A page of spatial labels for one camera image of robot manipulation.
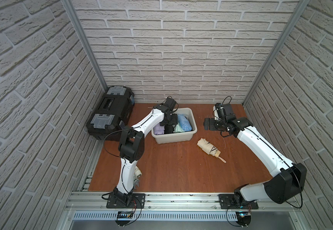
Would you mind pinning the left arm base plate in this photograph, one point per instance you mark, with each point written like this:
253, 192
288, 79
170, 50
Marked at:
121, 201

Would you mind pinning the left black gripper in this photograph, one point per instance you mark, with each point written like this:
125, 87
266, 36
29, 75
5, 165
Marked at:
169, 123

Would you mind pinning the mint green umbrella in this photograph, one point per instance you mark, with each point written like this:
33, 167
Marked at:
178, 129

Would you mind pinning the lilac umbrella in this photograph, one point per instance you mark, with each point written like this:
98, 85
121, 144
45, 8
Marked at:
159, 130

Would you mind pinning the left controller board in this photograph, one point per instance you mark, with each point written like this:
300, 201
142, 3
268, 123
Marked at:
124, 217

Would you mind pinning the white pipe fitting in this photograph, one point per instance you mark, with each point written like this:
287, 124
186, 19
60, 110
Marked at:
137, 172

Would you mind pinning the orange handled adjustable wrench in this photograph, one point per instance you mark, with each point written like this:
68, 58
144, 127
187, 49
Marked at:
136, 182

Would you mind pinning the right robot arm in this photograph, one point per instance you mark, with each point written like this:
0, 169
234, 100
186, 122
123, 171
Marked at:
288, 178

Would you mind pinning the aluminium front rail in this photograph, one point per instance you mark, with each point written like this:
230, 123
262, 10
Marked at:
167, 201

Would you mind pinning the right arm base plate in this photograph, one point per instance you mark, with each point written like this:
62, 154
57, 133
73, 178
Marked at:
235, 201

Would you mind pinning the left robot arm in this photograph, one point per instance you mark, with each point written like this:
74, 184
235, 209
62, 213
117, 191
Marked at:
132, 145

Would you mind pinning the black umbrella front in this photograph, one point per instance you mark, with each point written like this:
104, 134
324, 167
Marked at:
170, 125

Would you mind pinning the beige umbrella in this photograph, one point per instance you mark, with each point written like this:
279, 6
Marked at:
210, 149

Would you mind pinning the right controller board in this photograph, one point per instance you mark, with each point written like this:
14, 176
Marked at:
243, 219

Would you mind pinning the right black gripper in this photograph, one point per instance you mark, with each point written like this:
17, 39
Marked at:
211, 126

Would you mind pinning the black plastic toolbox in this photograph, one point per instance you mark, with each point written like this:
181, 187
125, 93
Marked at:
112, 114

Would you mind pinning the light blue umbrella front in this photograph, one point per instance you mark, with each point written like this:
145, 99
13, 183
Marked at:
184, 123

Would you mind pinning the controller board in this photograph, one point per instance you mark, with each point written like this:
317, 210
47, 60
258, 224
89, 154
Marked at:
124, 217
243, 219

